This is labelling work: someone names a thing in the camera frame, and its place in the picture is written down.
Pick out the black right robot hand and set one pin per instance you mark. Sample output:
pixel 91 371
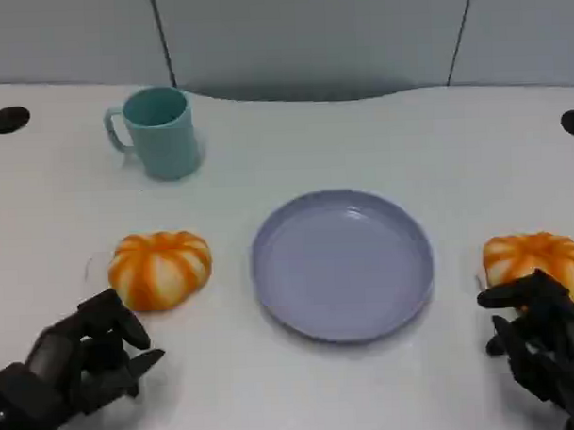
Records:
pixel 560 337

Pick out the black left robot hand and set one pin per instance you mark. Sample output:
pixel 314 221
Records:
pixel 61 355

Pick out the orange and white bread roll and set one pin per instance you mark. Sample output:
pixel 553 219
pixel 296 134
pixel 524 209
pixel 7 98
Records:
pixel 161 269
pixel 529 254

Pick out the lilac plate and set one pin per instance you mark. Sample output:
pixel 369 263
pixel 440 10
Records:
pixel 341 270

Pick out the pale green mug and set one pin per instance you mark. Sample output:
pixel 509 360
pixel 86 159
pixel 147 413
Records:
pixel 166 143

